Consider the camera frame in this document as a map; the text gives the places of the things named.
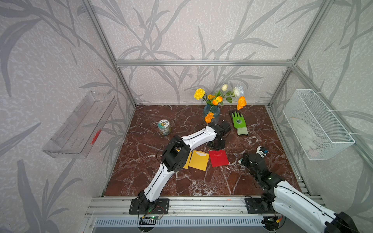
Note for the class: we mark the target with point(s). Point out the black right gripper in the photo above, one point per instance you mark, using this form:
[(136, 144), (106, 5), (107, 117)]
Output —
[(244, 161)]

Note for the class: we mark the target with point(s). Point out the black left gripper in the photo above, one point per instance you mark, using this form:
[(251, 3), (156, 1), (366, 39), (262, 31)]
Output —
[(222, 147)]

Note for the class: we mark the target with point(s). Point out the red envelope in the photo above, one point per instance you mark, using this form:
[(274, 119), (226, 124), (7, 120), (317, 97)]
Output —
[(218, 158)]

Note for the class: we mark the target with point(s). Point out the large yellow envelope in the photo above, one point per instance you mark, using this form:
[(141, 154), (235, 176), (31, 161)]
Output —
[(199, 160)]

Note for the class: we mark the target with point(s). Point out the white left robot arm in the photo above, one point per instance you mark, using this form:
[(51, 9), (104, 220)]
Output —
[(176, 153)]

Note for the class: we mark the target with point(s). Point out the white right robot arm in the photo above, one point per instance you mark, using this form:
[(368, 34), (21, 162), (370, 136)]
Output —
[(280, 196)]

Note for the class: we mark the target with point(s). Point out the small yellow envelope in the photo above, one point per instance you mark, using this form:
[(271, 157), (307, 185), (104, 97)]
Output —
[(181, 158)]

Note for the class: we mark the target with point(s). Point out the green work glove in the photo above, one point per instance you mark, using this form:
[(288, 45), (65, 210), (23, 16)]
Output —
[(239, 123)]

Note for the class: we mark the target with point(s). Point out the blue textured glass vase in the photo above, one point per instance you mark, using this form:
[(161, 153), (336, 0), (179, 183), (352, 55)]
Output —
[(211, 114)]

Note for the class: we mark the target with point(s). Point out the artificial flower bouquet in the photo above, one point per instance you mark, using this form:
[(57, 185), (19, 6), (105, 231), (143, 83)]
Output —
[(224, 94)]

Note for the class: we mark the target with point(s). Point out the round sunflower label jar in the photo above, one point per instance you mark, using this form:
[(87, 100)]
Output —
[(164, 127)]

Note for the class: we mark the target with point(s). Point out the white cloth in basket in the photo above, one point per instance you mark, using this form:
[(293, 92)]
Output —
[(307, 137)]

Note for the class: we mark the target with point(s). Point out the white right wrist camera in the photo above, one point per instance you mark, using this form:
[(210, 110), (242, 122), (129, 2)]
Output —
[(262, 151)]

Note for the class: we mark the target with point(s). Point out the white wire wall basket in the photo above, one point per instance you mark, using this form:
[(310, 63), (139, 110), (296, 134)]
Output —
[(306, 105)]

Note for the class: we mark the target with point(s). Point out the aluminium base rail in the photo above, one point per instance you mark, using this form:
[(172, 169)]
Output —
[(178, 206)]

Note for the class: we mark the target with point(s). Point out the clear acrylic wall shelf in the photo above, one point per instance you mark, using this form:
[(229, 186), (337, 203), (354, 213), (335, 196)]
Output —
[(77, 135)]

